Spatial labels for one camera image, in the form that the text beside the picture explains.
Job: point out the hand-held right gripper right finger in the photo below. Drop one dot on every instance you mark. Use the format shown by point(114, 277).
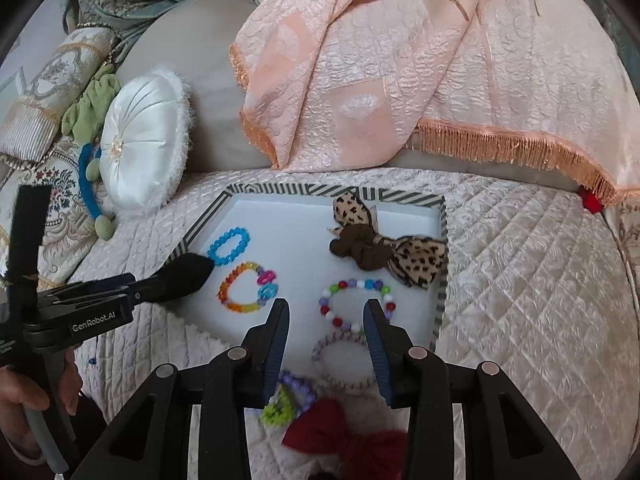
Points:
point(375, 345)

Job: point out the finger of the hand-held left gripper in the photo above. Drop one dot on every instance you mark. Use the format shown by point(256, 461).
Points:
point(175, 277)

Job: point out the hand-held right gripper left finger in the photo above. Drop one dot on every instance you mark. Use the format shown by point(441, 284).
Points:
point(277, 345)

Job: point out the striped jewelry tray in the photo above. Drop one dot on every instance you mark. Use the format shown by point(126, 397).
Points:
point(300, 220)

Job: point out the person's left hand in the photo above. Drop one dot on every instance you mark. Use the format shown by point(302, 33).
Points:
point(20, 395)

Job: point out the leopard print hair bow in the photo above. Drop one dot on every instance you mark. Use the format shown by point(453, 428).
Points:
point(420, 260)

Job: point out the red hair bow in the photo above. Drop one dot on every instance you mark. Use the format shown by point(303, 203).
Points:
point(325, 435)

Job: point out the floral embroidered cloth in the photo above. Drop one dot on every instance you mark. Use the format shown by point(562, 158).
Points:
point(55, 195)

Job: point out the blue plush headband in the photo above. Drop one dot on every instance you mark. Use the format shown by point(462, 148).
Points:
point(84, 185)

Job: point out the white round satin cushion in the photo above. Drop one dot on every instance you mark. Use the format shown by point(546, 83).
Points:
point(140, 135)

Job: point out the quilted beige sofa cover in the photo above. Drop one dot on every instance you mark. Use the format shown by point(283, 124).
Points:
point(525, 310)

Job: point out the green plush toy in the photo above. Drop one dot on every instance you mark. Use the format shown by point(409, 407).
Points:
point(90, 110)

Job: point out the grey sofa backrest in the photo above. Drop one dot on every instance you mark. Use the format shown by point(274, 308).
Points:
point(215, 85)

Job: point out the embroidered bolster cushion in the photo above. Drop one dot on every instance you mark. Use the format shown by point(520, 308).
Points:
point(45, 80)

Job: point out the small red object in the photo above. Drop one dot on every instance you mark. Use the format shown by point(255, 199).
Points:
point(591, 202)

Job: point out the peach fringed throw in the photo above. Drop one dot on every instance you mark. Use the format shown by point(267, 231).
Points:
point(400, 60)

